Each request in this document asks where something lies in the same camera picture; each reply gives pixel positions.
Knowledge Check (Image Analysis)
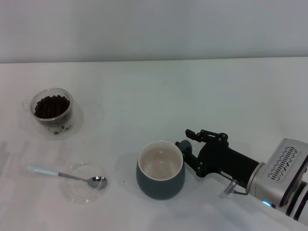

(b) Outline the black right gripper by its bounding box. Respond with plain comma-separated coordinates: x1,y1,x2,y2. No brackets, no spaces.
175,129,259,190

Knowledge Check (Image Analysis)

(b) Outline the dark green ceramic mug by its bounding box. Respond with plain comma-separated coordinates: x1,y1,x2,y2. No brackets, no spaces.
136,140,193,200

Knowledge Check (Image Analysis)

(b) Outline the blue handled metal spoon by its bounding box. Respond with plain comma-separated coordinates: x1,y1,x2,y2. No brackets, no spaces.
27,164,108,189

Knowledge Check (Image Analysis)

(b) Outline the loose coffee beans cluster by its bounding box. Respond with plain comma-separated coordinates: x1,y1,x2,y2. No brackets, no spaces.
53,124,72,134

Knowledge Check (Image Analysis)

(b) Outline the clear glass cup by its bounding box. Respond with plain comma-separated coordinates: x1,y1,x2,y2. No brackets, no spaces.
23,88,74,127

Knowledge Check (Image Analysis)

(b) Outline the dark coffee beans pile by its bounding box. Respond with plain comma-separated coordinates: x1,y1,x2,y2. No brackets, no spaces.
34,95,70,119

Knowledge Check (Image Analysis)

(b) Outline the clear glass saucer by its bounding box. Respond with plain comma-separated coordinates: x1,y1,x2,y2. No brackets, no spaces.
20,96,85,141

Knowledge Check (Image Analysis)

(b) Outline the clear round glass lid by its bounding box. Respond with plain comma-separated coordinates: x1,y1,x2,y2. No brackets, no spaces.
62,162,109,205

